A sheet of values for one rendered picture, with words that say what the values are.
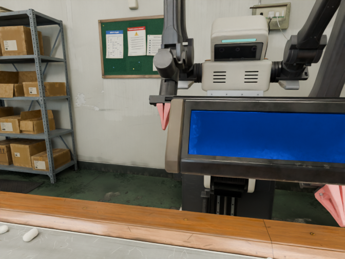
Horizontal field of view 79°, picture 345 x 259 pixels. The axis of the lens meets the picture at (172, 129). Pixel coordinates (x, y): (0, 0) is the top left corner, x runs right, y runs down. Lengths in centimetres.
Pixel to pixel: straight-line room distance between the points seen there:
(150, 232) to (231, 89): 62
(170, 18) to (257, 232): 65
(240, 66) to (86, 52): 222
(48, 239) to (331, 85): 77
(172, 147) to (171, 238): 41
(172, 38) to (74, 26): 234
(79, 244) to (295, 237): 52
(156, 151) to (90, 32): 160
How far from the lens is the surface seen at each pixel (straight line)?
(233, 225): 62
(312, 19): 76
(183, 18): 85
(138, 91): 252
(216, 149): 20
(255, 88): 93
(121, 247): 59
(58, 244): 65
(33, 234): 69
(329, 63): 59
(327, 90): 60
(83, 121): 294
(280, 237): 62
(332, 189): 55
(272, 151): 20
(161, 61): 62
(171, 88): 66
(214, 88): 92
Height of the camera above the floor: 112
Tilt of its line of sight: 12 degrees down
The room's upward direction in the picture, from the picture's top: straight up
